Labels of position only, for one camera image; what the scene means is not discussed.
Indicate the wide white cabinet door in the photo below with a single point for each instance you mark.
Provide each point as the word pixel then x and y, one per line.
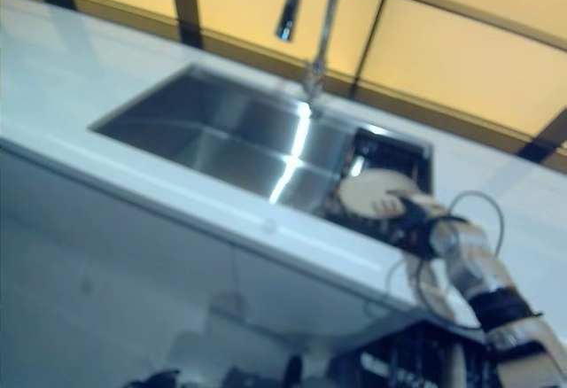
pixel 111 250

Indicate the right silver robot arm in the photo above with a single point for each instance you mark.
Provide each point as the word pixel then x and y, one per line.
pixel 469 255

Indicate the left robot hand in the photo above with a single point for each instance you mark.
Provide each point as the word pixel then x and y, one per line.
pixel 164 379

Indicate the robot left leg black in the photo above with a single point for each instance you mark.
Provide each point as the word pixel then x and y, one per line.
pixel 295 367

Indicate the dark window frame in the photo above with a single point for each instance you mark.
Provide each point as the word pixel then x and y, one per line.
pixel 186 7

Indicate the stainless steel sink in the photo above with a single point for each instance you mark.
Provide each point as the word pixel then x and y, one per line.
pixel 212 131

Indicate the chrome kitchen faucet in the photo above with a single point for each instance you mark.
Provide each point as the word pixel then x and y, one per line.
pixel 330 29

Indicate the narrow white cabinet door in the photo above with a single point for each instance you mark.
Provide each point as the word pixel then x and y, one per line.
pixel 310 290

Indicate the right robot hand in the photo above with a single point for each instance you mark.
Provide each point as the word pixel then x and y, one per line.
pixel 418 228

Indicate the black dish drying rack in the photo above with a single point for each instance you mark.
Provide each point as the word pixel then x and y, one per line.
pixel 398 153

